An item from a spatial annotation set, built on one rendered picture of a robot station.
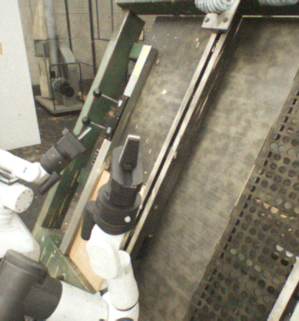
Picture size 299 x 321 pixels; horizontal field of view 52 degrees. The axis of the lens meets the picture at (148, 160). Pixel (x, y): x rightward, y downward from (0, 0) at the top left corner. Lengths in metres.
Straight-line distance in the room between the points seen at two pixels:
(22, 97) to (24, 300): 4.26
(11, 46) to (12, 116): 0.96
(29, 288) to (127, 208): 0.27
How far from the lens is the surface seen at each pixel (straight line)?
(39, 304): 0.74
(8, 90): 4.80
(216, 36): 1.07
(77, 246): 1.38
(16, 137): 4.99
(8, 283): 0.72
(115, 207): 0.59
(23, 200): 0.85
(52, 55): 6.67
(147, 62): 1.31
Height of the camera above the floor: 1.84
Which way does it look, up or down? 26 degrees down
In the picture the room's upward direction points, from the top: straight up
